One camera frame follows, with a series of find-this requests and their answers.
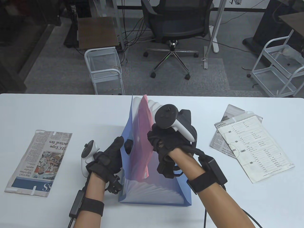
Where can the person's left hand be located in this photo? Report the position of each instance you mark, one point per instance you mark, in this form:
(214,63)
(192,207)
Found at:
(109,161)

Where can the person's right hand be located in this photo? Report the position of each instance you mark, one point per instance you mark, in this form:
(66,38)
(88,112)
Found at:
(166,140)

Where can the pink paper envelope material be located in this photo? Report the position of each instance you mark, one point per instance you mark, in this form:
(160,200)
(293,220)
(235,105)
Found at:
(142,142)

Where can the grey photo newspaper material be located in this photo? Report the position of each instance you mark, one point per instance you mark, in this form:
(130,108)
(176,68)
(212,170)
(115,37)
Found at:
(218,140)

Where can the colour photo newspaper material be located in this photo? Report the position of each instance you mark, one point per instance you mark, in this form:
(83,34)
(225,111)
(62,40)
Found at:
(40,161)

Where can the white printed chart sheet material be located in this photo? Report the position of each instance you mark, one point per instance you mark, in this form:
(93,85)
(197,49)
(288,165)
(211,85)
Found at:
(258,147)

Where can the person's left forearm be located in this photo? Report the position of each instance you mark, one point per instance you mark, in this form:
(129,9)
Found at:
(92,190)

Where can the person's right forearm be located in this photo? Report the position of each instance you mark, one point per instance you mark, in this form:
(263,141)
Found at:
(218,209)

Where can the white black left hand controller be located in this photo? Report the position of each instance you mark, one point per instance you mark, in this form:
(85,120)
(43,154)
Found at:
(87,152)

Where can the white black hand controller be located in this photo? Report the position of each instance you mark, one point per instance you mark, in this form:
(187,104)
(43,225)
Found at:
(87,152)
(166,116)

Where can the white black right hand controller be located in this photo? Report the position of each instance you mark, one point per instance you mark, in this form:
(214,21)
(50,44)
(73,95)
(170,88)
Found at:
(166,116)

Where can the black mesh office chair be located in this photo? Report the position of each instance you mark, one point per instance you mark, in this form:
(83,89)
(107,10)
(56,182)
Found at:
(178,23)

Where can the white desk leg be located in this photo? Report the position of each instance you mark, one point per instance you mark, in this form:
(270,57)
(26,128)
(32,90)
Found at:
(217,28)

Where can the brown wooden side table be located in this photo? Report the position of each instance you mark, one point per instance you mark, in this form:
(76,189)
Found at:
(97,30)

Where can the black metal stand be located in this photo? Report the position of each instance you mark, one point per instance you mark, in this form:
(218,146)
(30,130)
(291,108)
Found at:
(71,23)

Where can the clear plastic bag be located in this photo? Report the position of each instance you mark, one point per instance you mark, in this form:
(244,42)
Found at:
(291,53)

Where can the brown desk corner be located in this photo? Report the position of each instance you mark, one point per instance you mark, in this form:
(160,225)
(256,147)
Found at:
(293,20)

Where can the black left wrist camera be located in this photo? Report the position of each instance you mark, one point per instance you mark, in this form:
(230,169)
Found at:
(114,185)

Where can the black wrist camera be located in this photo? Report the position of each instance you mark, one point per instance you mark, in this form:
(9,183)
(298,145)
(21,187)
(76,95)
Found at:
(114,185)
(166,169)

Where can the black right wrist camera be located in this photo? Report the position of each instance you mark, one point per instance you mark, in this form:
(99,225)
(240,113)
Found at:
(166,169)

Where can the white floor rail strip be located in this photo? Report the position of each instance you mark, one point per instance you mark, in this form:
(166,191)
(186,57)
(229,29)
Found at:
(205,58)

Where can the dark pedestal base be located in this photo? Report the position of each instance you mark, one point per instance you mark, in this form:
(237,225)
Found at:
(266,28)

